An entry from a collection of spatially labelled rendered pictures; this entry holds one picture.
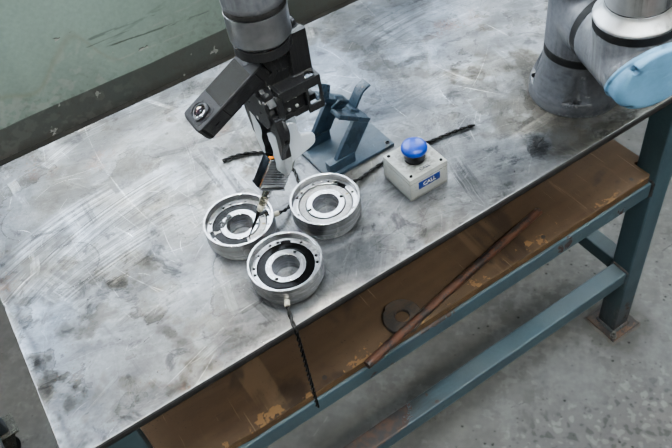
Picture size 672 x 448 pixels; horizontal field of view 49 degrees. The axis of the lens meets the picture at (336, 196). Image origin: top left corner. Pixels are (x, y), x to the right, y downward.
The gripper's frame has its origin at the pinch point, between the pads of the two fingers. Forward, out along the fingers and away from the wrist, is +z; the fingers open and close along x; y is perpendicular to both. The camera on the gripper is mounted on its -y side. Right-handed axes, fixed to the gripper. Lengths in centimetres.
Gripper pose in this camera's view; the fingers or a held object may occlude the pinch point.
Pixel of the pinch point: (275, 164)
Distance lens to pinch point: 101.3
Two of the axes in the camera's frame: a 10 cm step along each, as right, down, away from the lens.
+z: 1.2, 6.8, 7.2
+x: -5.6, -5.6, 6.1
